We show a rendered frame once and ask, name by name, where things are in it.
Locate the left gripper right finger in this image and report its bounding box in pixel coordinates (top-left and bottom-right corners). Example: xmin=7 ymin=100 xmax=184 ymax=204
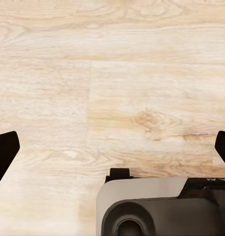
xmin=215 ymin=131 xmax=225 ymax=162

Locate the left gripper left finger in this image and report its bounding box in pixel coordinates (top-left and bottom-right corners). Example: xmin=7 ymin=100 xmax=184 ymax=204
xmin=0 ymin=131 xmax=20 ymax=181

